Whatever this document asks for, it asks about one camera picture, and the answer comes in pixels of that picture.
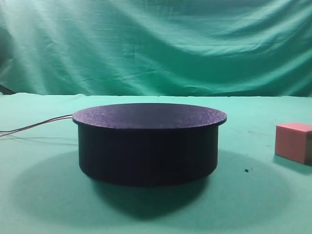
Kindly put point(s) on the pink cube block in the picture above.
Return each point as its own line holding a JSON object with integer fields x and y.
{"x": 293, "y": 141}

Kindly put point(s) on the dark purple round turntable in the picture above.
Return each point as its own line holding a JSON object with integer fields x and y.
{"x": 148, "y": 144}

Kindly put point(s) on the green backdrop cloth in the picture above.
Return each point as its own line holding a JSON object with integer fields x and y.
{"x": 157, "y": 47}

